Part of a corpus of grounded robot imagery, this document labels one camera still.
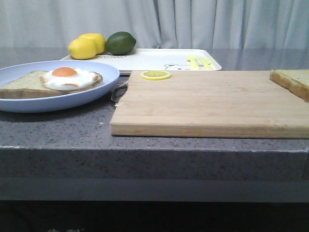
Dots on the light blue round plate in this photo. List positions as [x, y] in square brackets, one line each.
[40, 105]

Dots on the bread slice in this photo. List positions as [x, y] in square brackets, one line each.
[29, 86]
[296, 81]

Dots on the white rectangular tray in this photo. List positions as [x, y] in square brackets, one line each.
[155, 59]

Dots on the lemon slice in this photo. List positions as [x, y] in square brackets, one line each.
[155, 75]

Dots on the wooden cutting board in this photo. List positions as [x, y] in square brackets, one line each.
[219, 104]

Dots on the green lime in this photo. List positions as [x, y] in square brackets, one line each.
[120, 43]

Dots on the rear yellow lemon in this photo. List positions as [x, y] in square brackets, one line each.
[98, 39]

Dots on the yellow lemon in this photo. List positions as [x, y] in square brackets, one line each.
[82, 48]
[98, 39]

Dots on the grey curtain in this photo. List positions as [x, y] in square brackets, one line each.
[199, 24]

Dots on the front yellow lemon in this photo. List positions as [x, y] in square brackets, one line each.
[82, 48]

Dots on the fried egg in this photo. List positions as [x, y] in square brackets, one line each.
[69, 79]

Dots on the metal cutting board handle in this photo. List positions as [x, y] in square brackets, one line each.
[119, 92]

